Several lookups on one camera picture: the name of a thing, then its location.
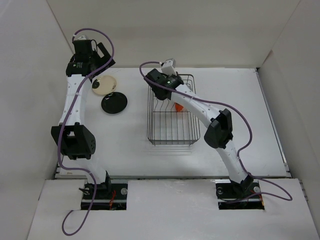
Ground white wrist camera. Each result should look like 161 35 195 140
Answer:
160 58 177 76
72 34 89 42

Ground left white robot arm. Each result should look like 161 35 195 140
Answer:
51 35 115 199

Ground orange plate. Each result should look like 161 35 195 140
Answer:
174 103 184 112

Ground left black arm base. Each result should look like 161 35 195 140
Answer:
79 182 128 211

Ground black plate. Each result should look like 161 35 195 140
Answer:
101 92 128 115

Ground cream plate with flowers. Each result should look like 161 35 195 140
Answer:
92 75 117 95

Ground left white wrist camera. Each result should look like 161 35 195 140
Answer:
72 34 89 42

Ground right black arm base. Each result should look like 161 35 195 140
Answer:
215 182 265 210

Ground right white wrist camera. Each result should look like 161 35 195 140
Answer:
160 58 177 76

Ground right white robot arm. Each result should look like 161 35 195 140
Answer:
142 68 254 198

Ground grey wire dish rack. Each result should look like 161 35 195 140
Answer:
146 87 201 146

